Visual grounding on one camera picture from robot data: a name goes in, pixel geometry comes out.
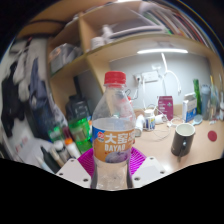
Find white and blue box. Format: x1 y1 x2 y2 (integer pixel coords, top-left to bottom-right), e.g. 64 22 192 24
181 92 198 124

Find white pill bottle blue label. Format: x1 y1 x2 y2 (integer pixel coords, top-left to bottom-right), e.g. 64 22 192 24
144 109 157 132

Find black mug white inside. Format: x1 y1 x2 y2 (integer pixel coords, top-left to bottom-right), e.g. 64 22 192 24
170 122 197 158

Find white bottle with orange cap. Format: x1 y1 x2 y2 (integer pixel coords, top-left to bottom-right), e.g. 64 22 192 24
64 137 82 160

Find white cable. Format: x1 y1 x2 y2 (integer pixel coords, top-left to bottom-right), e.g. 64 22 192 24
160 52 183 96

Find flat round red coaster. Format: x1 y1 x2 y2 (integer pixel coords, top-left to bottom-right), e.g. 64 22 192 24
207 130 218 142

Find white wall socket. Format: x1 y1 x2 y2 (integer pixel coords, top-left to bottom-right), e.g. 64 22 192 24
133 70 160 84

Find white paper bag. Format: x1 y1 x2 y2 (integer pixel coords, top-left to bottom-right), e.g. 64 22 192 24
6 133 44 162

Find black bag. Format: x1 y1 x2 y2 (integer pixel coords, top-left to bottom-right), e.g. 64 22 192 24
64 94 90 123

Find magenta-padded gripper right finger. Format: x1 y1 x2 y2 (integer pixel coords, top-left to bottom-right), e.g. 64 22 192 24
127 146 167 189

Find grey drink bottle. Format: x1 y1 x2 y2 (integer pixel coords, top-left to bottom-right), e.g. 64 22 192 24
200 84 212 121

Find clear drink bottle red cap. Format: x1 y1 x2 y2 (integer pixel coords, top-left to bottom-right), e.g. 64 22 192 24
90 70 137 191

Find hanging clothes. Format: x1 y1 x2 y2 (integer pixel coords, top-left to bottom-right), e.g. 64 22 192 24
0 43 56 141

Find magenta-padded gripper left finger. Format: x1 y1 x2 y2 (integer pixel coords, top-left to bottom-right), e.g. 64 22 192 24
55 147 98 189

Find green jar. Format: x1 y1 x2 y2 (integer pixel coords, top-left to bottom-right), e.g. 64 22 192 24
68 116 94 154

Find magenta pouch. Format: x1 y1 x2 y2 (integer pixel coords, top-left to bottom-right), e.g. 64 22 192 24
157 95 175 122

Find under-shelf light strip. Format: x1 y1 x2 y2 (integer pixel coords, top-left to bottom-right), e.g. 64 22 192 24
136 48 189 55

